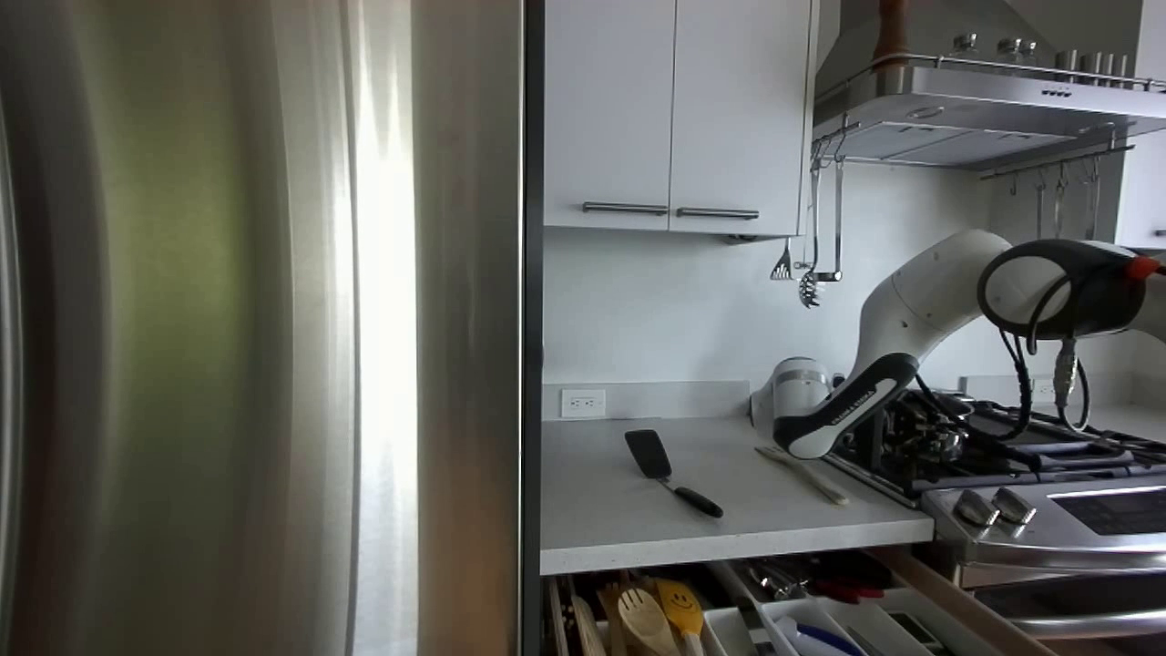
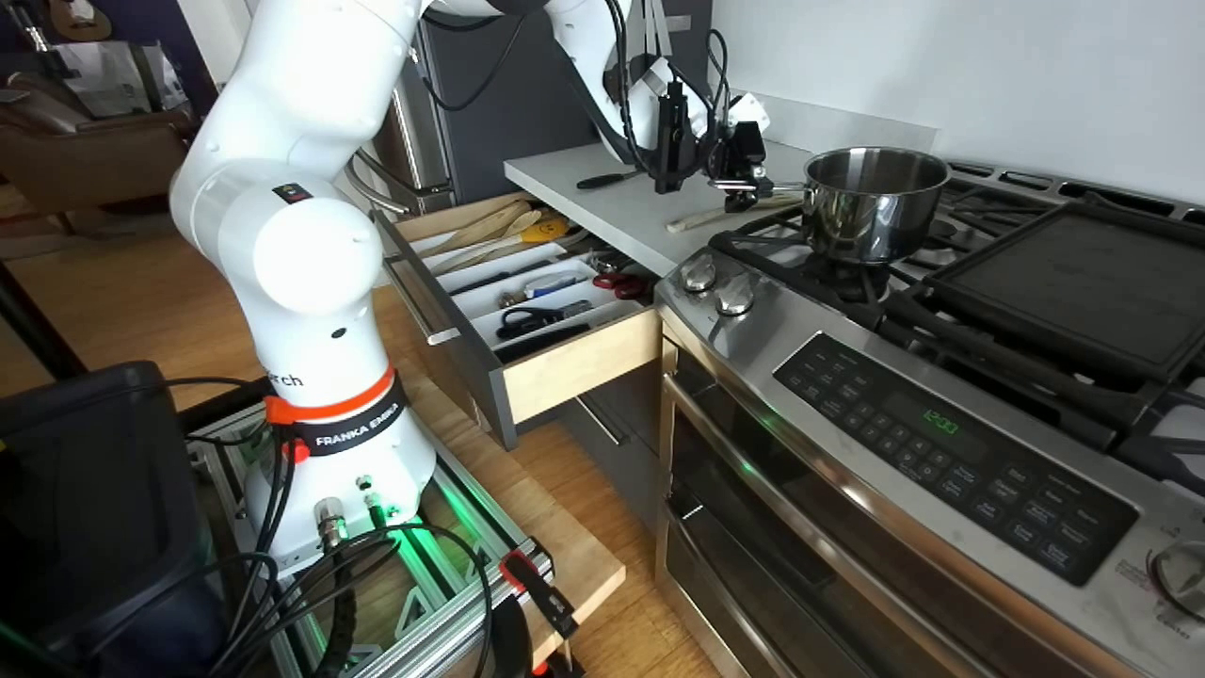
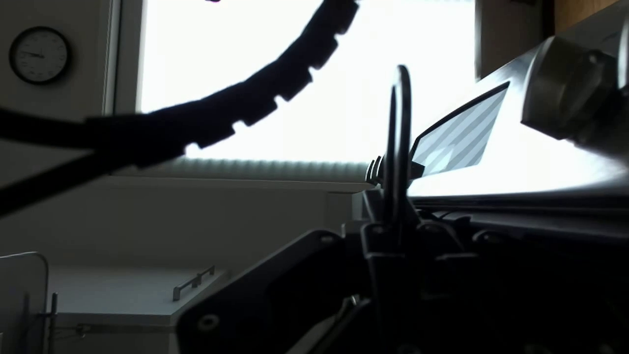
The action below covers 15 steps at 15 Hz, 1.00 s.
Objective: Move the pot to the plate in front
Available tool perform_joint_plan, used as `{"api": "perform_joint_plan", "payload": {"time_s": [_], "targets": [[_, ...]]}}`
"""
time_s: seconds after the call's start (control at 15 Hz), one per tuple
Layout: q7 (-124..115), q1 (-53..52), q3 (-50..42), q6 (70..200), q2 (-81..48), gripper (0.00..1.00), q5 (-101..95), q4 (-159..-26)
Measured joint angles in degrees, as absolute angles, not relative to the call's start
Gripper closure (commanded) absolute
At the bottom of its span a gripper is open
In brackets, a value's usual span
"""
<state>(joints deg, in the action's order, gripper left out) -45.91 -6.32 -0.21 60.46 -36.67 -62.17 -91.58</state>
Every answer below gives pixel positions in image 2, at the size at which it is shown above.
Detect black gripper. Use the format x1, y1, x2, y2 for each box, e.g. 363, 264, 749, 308
696, 105, 771, 212

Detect stainless steel pot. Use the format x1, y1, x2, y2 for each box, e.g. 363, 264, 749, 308
803, 144, 952, 272

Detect silver range knob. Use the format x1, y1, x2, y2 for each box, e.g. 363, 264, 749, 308
1145, 537, 1205, 627
713, 272, 766, 321
674, 252, 722, 298

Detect black spatula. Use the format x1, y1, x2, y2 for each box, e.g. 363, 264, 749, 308
574, 166, 643, 196

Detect yellow smiley spatula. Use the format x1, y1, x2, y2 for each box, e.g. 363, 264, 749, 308
519, 212, 577, 247

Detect stainless steel range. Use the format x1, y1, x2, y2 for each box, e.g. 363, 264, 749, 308
651, 156, 1205, 678

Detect wooden kitchen drawer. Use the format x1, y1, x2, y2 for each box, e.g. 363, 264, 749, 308
373, 183, 667, 450

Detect stainless steel refrigerator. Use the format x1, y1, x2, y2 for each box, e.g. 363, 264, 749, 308
373, 0, 720, 203

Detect white cutlery tray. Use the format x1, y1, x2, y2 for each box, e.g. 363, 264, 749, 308
411, 222, 632, 370

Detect black range control panel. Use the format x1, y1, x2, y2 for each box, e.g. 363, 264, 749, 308
771, 333, 1145, 593

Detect black stove griddle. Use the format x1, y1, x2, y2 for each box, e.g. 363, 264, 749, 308
926, 201, 1205, 389

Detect wooden robot platform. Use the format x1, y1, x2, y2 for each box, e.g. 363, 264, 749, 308
185, 286, 629, 670

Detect red and black clamp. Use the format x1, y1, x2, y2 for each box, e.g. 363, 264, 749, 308
496, 551, 587, 678

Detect brown sofa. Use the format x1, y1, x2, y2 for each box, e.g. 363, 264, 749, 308
0, 70, 191, 217

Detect ivory-handled knife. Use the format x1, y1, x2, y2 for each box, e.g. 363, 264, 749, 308
662, 201, 806, 237

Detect red-handled scissors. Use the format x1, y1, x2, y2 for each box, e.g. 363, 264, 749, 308
597, 267, 656, 305

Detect black-handled scissors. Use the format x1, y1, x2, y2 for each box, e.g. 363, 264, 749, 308
494, 300, 563, 343

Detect steel oven door handle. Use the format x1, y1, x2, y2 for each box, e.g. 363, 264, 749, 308
661, 370, 1047, 678
671, 497, 858, 678

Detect aluminium base frame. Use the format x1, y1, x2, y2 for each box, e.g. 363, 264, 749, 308
199, 409, 558, 678

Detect black cable bundle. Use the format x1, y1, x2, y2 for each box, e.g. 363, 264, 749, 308
185, 465, 506, 678

